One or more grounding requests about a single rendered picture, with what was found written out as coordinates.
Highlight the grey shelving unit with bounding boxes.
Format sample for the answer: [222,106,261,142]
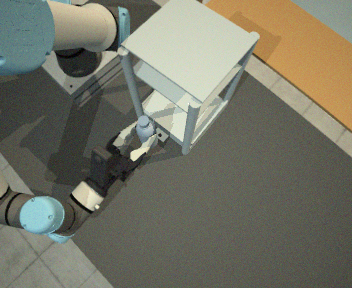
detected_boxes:
[117,0,260,155]

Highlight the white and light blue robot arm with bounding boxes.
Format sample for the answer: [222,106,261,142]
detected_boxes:
[0,0,130,243]

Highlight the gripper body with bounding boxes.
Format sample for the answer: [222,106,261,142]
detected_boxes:
[84,149,135,198]

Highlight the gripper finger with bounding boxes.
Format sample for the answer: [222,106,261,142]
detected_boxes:
[105,121,138,150]
[125,133,157,173]

